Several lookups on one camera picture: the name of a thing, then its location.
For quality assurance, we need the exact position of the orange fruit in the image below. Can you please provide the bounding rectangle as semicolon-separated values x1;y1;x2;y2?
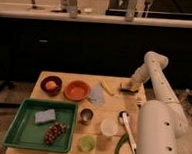
45;81;57;91

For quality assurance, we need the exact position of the small metal cup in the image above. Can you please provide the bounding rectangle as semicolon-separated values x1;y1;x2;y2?
80;109;94;125

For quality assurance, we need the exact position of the grey cloth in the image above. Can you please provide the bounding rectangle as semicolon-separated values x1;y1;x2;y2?
88;83;104;106

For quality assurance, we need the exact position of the green plastic cup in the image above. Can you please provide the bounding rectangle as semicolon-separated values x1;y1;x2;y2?
78;135;96;152

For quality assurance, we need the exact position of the dark red bowl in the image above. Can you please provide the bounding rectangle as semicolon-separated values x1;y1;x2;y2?
40;76;62;96

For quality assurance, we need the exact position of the bunch of red grapes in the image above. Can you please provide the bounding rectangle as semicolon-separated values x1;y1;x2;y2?
43;123;67;145

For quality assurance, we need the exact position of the green plastic tray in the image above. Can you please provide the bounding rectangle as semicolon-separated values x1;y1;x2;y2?
3;98;78;153

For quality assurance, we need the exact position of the blue sponge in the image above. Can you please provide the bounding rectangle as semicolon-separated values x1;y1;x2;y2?
34;109;56;124

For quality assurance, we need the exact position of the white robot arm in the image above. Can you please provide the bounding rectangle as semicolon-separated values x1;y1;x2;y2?
128;51;188;154

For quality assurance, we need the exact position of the yellow banana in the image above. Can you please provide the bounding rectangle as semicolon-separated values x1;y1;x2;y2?
101;80;114;96

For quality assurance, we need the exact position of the translucent white cup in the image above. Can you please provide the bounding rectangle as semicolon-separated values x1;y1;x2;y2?
100;118;118;138

